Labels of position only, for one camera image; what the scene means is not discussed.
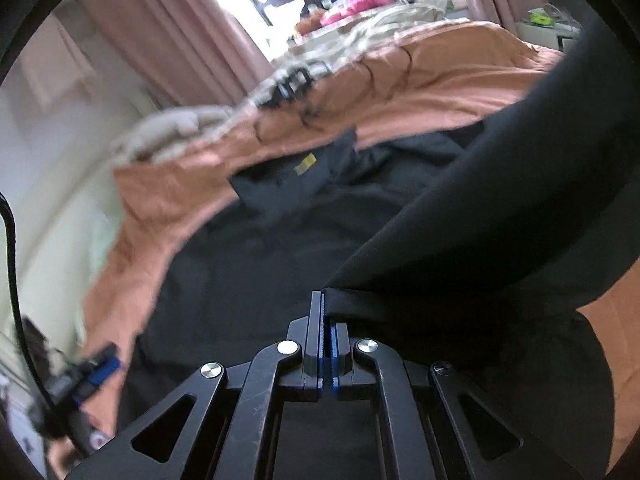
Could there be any black cable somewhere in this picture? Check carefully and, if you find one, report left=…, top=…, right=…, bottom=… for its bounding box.
left=0, top=192, right=93, bottom=461

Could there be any large black garment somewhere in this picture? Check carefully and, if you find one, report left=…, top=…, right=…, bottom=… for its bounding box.
left=117, top=20, right=640, bottom=480

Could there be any pink clothes pile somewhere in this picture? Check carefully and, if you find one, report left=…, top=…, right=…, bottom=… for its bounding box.
left=320, top=0, right=451, bottom=27

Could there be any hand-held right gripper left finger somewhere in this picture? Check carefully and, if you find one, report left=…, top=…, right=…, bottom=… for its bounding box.
left=65, top=290, right=327, bottom=480

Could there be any black strapped object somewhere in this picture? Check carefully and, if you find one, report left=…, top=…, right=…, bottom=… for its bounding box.
left=257, top=62, right=331, bottom=126

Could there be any white nightstand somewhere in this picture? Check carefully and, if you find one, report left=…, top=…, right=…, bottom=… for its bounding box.
left=517, top=5, right=582, bottom=53

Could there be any beige plush toy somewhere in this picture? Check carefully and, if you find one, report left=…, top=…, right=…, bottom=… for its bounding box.
left=107, top=105, right=236, bottom=166

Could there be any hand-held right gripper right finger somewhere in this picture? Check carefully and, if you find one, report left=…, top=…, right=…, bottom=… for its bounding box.
left=326, top=322, right=586, bottom=480

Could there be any beige wall cabinet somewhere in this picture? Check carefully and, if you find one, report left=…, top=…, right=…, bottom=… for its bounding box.
left=20, top=15, right=97, bottom=112

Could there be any orange bed sheet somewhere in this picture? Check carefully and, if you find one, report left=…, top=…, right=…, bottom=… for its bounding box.
left=82, top=20, right=640, bottom=461

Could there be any brown cushion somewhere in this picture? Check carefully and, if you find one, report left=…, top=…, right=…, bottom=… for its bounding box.
left=295, top=9, right=328, bottom=37

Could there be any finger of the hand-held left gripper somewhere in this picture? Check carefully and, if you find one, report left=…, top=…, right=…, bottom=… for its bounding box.
left=72, top=342, right=123, bottom=403

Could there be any pale green pillow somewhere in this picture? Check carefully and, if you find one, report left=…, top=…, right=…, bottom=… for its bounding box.
left=75, top=210, right=128, bottom=306

